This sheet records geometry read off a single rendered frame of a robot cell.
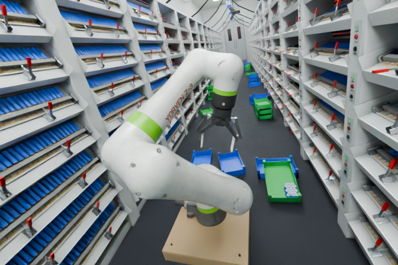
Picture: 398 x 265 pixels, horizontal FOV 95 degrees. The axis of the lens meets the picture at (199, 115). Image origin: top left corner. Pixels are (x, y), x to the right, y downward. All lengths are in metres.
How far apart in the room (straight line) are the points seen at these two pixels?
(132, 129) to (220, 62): 0.36
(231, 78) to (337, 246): 1.03
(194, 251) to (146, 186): 0.52
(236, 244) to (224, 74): 0.65
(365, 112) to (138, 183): 0.87
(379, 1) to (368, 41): 0.12
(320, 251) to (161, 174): 1.04
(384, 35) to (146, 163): 0.87
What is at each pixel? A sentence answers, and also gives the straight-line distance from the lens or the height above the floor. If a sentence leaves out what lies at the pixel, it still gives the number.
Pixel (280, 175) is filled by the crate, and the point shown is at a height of 0.06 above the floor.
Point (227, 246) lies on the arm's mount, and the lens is 0.88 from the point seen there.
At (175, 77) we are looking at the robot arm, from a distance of 0.65.
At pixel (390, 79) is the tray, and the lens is 0.81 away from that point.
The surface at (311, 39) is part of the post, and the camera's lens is 1.57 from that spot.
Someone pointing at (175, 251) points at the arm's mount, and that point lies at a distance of 0.91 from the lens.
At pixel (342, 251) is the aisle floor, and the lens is 1.33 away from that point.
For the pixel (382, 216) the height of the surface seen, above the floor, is 0.34.
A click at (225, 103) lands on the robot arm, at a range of 0.68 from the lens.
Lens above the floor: 1.05
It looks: 19 degrees down
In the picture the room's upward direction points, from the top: 12 degrees counter-clockwise
